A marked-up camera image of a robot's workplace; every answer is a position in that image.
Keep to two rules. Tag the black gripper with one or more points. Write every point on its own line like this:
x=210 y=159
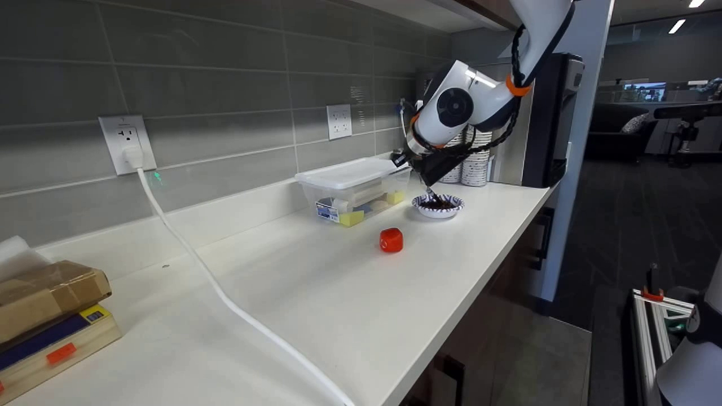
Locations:
x=443 y=161

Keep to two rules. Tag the silver spatula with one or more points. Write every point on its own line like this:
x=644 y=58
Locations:
x=437 y=199

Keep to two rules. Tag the dark brown bowl contents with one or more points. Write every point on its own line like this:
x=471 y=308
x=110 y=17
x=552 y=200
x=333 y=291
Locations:
x=449 y=200

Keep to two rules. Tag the patterned paper bowl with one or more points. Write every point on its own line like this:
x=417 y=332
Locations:
x=437 y=212

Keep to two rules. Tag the yellow sponge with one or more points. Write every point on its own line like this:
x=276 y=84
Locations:
x=350 y=218
x=395 y=199

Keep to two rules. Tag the small red block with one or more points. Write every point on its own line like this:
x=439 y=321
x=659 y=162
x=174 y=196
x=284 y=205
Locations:
x=391 y=239

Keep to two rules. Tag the clear lidded plastic container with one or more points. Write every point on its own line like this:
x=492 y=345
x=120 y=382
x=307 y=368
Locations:
x=342 y=181

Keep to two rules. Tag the blue white scrubber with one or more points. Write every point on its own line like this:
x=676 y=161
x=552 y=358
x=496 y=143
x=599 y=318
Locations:
x=327 y=208

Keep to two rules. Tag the black vented appliance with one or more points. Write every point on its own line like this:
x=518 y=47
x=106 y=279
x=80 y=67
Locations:
x=553 y=119

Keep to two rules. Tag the dark wooden base cabinet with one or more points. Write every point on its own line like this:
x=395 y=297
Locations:
x=466 y=352

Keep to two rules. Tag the dark background sofa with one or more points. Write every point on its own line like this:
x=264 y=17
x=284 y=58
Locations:
x=613 y=135

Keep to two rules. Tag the background computer monitor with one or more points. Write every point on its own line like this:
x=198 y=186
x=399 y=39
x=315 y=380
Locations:
x=644 y=90

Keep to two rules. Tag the black background desk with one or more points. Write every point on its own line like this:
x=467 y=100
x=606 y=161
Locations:
x=689 y=119

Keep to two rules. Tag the long ceiling light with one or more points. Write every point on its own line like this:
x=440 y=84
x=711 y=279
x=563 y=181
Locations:
x=695 y=3
x=678 y=28

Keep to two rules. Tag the brown cardboard box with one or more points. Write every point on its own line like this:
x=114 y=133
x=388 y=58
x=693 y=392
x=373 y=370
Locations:
x=45 y=295

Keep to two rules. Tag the yellow blue book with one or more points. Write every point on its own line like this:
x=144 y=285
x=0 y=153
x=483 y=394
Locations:
x=52 y=352

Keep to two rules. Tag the white crumpled paper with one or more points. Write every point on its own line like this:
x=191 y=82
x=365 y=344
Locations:
x=19 y=260

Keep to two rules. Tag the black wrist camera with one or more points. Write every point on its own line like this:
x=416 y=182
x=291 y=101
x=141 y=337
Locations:
x=399 y=159

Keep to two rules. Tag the aluminium frame with red clamp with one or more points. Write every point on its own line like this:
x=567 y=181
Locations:
x=644 y=338

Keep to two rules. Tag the white wall outlet with plug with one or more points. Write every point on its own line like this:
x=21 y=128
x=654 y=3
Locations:
x=126 y=143

